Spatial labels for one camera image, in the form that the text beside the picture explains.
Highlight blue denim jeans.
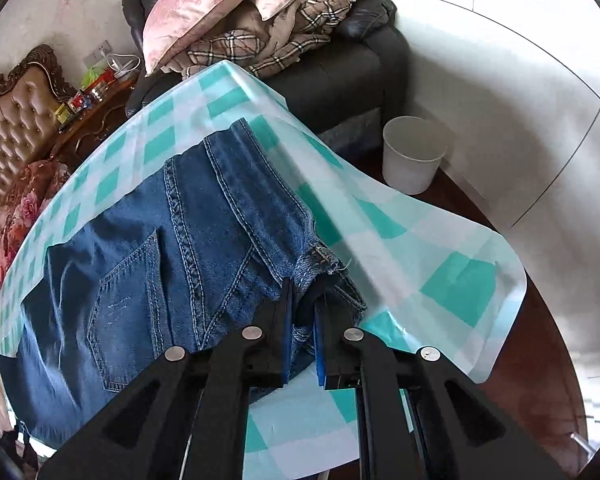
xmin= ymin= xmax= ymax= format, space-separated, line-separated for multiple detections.
xmin=0 ymin=119 xmax=365 ymax=448

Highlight teal checked tablecloth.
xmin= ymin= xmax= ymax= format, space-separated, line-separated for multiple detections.
xmin=0 ymin=58 xmax=529 ymax=480

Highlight white waste bin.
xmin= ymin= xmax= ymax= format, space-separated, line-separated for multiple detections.
xmin=382 ymin=116 xmax=449 ymax=196

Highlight black leather armchair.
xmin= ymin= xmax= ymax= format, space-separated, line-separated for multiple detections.
xmin=121 ymin=0 xmax=412 ymax=162

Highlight dark wooden nightstand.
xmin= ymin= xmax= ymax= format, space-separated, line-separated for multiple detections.
xmin=50 ymin=75 xmax=137 ymax=169

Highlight plaid blanket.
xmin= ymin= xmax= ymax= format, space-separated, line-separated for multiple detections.
xmin=161 ymin=0 xmax=356 ymax=79

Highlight green item on nightstand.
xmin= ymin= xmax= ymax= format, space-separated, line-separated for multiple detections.
xmin=80 ymin=63 xmax=108 ymax=90

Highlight tufted brown headboard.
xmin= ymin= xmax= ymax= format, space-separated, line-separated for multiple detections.
xmin=0 ymin=44 xmax=76 ymax=206

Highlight wall power socket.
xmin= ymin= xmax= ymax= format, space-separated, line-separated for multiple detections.
xmin=83 ymin=40 xmax=112 ymax=68

